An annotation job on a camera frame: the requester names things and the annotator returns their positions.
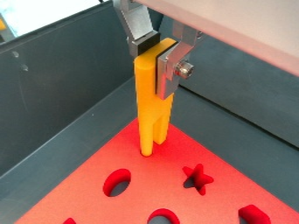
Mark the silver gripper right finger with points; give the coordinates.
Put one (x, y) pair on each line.
(172, 64)

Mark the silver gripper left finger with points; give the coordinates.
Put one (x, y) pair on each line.
(133, 16)

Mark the yellow square-circle peg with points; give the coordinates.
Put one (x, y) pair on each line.
(153, 110)

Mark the red shape-sorting block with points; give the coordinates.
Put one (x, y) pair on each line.
(182, 183)

